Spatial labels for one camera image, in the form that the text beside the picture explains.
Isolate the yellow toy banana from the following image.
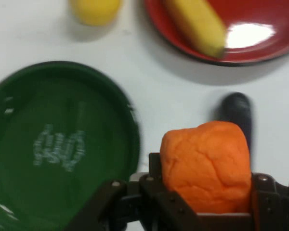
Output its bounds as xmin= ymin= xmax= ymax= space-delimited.
xmin=161 ymin=0 xmax=229 ymax=59

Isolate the orange toy carrot chunk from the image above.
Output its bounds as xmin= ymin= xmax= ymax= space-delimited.
xmin=159 ymin=120 xmax=253 ymax=215

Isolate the yellow toy pear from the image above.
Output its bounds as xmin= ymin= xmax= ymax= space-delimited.
xmin=70 ymin=0 xmax=123 ymax=26

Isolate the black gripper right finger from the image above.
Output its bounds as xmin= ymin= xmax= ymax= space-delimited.
xmin=250 ymin=172 xmax=289 ymax=231

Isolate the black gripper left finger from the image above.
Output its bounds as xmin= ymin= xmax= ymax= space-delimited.
xmin=68 ymin=152 xmax=199 ymax=231

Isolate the red round plate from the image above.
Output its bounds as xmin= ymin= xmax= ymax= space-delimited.
xmin=144 ymin=0 xmax=289 ymax=67

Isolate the dark green round plate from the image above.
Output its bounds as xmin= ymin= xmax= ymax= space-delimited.
xmin=0 ymin=61 xmax=142 ymax=231

